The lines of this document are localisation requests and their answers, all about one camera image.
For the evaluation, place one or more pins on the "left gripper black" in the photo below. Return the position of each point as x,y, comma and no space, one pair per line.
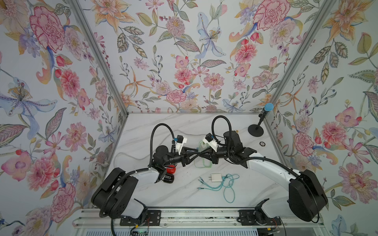
191,155

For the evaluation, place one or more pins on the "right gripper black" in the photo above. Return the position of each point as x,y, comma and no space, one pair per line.
213,157

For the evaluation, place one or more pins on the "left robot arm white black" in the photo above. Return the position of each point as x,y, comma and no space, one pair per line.
114,196

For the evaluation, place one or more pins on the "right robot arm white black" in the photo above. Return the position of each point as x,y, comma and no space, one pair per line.
305,196

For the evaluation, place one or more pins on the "blue microphone on black stand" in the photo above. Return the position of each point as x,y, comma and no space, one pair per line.
256,130

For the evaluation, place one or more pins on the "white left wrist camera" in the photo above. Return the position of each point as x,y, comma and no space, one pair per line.
179,143

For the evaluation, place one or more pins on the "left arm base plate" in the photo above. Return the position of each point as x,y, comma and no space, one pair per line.
147,218

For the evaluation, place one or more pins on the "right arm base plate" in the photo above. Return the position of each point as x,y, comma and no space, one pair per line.
252,217

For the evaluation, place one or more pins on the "aluminium rail front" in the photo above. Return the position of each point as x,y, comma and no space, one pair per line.
172,217

